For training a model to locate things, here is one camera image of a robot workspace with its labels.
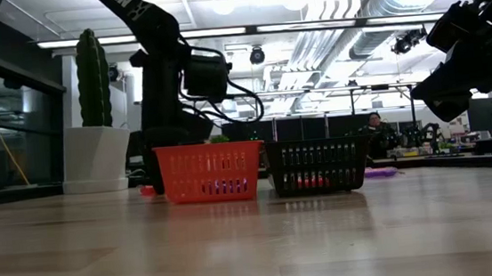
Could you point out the small green plant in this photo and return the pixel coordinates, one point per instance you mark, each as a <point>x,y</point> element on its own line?
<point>219,139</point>

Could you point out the person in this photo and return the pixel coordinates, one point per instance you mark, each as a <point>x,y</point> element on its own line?
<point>377,137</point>

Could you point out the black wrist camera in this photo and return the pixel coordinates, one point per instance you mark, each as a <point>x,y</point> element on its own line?
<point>207,79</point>
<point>457,25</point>

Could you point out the background black robot arms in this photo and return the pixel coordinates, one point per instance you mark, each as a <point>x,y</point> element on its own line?
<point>428,133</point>

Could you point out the black metal rig frame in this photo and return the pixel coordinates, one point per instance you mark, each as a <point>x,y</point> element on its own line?
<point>313,90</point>

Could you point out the orange plastic slotted basket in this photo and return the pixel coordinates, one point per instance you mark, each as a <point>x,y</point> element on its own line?
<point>185,161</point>

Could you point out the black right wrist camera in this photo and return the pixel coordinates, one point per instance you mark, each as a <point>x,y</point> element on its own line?
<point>457,25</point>

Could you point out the black aluminium table frame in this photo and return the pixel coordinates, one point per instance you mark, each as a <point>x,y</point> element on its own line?
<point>453,162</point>

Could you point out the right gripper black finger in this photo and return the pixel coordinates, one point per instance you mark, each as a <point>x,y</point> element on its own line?
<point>444,82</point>
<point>449,109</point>

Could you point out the row of black partitions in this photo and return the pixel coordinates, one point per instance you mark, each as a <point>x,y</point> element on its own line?
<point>303,128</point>

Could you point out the black hanging camera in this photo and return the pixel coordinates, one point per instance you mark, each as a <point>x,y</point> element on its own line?
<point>257,55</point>

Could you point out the black plastic slotted basket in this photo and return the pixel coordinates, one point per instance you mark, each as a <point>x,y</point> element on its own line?
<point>316,149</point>

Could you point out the black ceiling camera rig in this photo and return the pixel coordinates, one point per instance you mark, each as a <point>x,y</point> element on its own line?
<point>407,41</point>

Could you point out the tall green cactus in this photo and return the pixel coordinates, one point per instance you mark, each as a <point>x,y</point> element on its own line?
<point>93,80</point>

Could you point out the white hexagonal planter pot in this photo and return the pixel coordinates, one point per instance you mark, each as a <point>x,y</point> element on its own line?
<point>96,160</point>

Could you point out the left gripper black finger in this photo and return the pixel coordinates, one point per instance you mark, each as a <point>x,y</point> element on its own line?
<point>154,168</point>

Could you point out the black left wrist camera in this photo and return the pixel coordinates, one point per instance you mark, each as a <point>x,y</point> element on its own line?
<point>207,79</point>

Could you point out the round ceiling lamp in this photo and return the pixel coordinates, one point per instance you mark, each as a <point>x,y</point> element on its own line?
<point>223,5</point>

